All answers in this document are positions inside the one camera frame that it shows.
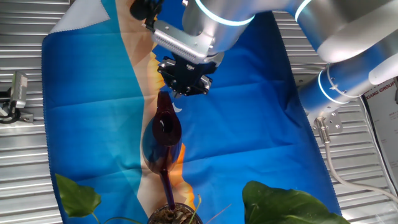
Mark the blue landscape print cloth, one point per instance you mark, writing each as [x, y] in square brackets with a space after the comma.
[93, 93]

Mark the dark red translucent watering can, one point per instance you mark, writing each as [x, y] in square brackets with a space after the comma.
[166, 130]

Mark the round plant pot with soil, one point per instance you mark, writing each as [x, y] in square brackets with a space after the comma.
[168, 216]

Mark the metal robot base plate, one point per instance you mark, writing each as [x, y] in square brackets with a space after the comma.
[335, 124]

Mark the silver camera on stand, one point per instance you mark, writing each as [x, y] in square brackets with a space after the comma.
[19, 90]

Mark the black foam microphone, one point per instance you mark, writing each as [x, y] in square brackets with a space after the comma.
[140, 9]

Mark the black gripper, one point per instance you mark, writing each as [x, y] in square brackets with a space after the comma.
[188, 73]

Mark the large dark green leaf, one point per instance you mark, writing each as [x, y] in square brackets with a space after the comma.
[280, 205]

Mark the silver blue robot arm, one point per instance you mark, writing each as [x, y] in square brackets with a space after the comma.
[311, 25]

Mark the thin green plant stem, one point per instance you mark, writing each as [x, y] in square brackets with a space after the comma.
[197, 203]

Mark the white printed sign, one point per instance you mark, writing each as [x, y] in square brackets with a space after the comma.
[385, 124]

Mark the small green leaf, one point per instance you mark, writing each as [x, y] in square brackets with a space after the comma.
[77, 199]

